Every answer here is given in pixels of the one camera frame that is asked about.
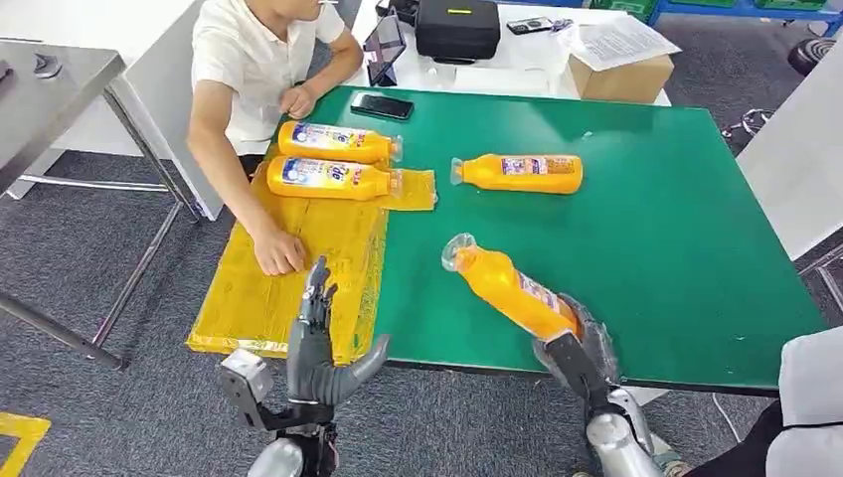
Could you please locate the small grey metal part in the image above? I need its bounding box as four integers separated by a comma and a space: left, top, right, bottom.
33, 54, 65, 80

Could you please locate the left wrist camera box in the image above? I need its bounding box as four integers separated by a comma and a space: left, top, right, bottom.
219, 348, 336, 434

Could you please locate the green table mat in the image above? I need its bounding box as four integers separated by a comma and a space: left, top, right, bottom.
282, 85, 831, 398

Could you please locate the black round stool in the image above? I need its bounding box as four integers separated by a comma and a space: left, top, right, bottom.
786, 36, 839, 78

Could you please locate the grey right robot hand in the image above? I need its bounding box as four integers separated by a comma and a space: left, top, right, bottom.
532, 293, 621, 413

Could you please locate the black tablet on stand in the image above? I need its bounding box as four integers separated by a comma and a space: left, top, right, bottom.
363, 9, 409, 88

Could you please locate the orange drink bottle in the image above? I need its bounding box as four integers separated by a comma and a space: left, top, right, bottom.
449, 153, 585, 196
276, 120, 405, 165
265, 155, 404, 202
440, 232, 585, 343

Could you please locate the chrome wire frame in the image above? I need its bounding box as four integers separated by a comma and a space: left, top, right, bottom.
720, 107, 777, 140

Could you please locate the person beside robot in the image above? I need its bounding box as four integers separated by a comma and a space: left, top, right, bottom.
684, 325, 843, 477

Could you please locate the brown cardboard box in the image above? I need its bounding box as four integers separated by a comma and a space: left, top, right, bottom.
567, 52, 676, 105

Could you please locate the printed paper sheet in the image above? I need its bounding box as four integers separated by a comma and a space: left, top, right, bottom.
560, 14, 683, 73

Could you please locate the steel table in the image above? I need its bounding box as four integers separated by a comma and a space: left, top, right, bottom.
0, 38, 203, 371

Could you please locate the white desk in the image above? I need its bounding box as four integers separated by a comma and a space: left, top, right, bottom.
345, 0, 673, 107

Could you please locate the black carry case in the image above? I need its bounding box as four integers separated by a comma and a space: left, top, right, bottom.
414, 0, 502, 66

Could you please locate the blue shelf frame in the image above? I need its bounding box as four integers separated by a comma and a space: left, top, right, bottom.
648, 0, 843, 38

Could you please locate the small black handheld device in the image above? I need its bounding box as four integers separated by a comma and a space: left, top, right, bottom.
505, 16, 557, 37

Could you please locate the yellow sheet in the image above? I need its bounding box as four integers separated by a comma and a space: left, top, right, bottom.
186, 141, 439, 368

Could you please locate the black smartphone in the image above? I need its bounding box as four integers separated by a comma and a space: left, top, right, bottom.
349, 92, 417, 122

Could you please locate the white floor cable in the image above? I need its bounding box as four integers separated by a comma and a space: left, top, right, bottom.
712, 394, 744, 444

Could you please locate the yellow floor tape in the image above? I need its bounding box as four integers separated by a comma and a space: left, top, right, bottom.
0, 412, 53, 477

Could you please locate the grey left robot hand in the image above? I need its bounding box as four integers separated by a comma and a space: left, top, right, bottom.
286, 255, 393, 406

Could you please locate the seated person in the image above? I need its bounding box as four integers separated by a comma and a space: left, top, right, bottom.
186, 0, 366, 278

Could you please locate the pale grey side table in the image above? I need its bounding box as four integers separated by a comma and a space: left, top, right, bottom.
735, 39, 843, 262

